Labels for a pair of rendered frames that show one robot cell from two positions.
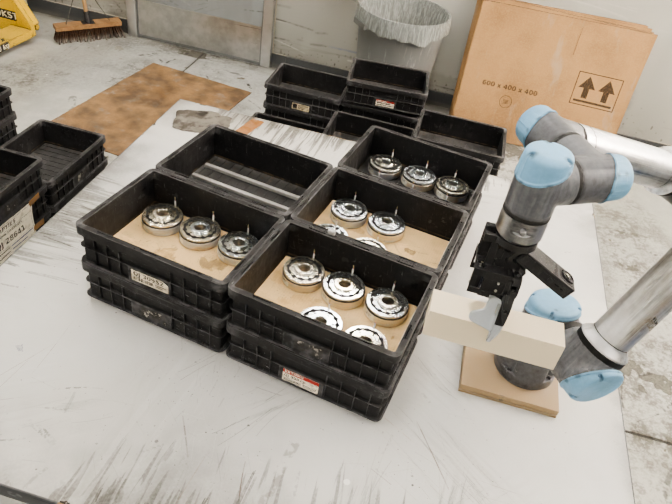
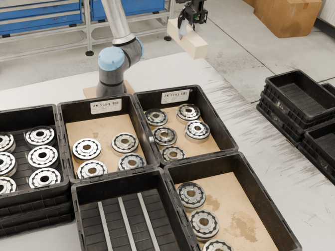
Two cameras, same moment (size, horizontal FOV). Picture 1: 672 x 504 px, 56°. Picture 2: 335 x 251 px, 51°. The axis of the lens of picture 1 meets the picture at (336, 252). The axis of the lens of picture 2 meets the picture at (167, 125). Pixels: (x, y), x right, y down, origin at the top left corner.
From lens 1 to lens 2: 1.90 m
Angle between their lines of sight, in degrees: 87
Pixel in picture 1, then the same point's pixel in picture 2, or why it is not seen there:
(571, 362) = (137, 49)
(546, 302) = (116, 56)
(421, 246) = (84, 133)
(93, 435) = (306, 194)
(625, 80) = not seen: outside the picture
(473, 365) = not seen: hidden behind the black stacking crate
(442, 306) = (201, 42)
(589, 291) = (19, 92)
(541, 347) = not seen: hidden behind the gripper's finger
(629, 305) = (123, 16)
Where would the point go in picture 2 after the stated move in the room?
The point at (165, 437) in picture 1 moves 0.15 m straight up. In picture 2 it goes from (276, 174) to (287, 150)
